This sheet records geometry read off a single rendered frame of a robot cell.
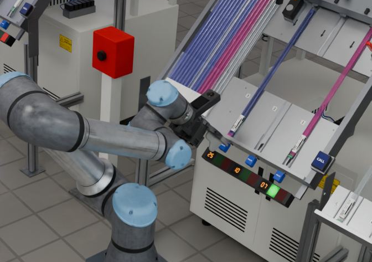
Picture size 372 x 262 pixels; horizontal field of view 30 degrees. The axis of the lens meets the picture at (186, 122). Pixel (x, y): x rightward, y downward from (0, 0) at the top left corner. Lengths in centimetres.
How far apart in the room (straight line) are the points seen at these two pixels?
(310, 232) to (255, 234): 63
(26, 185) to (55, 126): 168
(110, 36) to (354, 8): 98
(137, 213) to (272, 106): 66
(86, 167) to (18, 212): 127
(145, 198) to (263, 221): 97
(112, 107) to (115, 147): 123
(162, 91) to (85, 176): 30
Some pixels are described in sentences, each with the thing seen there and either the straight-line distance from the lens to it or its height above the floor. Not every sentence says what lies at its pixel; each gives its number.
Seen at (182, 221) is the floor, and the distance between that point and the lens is 303.
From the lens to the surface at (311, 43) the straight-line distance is 231.
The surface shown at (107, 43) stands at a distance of 274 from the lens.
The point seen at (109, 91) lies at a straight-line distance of 284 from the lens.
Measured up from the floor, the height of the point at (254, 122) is 78.
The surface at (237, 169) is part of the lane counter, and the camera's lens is 220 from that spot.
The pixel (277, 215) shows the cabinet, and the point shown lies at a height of 29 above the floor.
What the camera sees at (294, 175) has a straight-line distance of 210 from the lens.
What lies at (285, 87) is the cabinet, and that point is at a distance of 286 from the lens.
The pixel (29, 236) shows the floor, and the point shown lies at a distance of 293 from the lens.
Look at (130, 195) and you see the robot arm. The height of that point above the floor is 78.
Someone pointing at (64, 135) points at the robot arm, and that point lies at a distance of 156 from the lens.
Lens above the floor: 185
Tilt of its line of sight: 29 degrees down
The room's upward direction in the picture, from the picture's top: 6 degrees clockwise
